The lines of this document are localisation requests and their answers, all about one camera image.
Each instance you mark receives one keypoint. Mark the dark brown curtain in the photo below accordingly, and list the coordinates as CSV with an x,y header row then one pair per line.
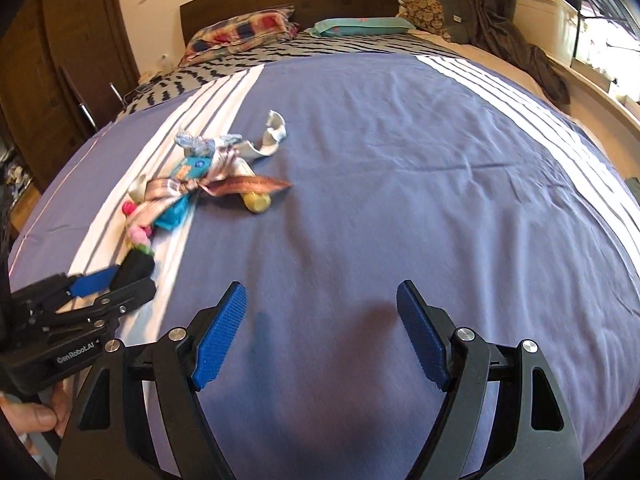
x,y
495,10

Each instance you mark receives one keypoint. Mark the white pink-striped wrapper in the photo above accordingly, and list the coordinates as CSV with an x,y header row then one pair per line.
x,y
230,160

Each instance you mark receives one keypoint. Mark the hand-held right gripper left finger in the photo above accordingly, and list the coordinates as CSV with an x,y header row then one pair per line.
x,y
220,335

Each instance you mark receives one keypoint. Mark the teal snack packet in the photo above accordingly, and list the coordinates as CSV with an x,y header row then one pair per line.
x,y
172,215

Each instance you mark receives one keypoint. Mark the beige bed sheet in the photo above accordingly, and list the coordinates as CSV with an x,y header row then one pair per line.
x,y
505,67

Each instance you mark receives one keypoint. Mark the brown circle-patterned cushion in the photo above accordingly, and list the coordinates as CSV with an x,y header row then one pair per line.
x,y
422,10

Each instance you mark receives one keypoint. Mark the white storage box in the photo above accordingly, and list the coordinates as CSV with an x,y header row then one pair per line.
x,y
545,25

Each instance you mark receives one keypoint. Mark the teal pillow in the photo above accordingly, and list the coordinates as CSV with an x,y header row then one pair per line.
x,y
360,26

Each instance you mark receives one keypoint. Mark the plaid pillow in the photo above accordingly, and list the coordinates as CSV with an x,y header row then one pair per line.
x,y
240,30

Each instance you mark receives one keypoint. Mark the white grey paper strip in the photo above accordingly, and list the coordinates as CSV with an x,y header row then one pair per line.
x,y
272,135

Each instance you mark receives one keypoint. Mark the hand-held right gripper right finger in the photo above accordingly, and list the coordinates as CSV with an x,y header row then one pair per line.
x,y
425,335

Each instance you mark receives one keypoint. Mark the blue white wrapper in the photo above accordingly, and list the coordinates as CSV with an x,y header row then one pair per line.
x,y
200,145

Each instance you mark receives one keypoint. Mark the pink green wrapper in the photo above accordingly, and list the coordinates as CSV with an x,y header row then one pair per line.
x,y
137,234

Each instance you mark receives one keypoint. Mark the person's left hand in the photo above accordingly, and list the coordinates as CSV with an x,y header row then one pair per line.
x,y
30,416

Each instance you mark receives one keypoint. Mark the blue white striped blanket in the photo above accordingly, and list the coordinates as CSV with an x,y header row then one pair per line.
x,y
375,185

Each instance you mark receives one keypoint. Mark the brown ribbon-like wrapper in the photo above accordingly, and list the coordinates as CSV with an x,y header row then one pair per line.
x,y
240,185

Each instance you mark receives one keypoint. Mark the beige window sill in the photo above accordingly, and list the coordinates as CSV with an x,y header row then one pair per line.
x,y
607,105

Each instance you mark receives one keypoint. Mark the grey black wavy-patterned sheet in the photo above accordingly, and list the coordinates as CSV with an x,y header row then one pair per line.
x,y
235,57

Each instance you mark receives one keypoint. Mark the black soft scrap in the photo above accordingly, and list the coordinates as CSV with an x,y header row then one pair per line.
x,y
136,265

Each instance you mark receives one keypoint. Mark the black metal rack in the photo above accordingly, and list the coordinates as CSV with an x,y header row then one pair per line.
x,y
607,10

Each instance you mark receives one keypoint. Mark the yellow round scrap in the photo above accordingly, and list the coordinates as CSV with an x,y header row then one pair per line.
x,y
257,203

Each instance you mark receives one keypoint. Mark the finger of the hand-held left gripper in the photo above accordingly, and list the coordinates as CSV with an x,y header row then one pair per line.
x,y
92,281
125,297

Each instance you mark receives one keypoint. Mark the dark wooden wardrobe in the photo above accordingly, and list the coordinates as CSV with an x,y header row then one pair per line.
x,y
65,60

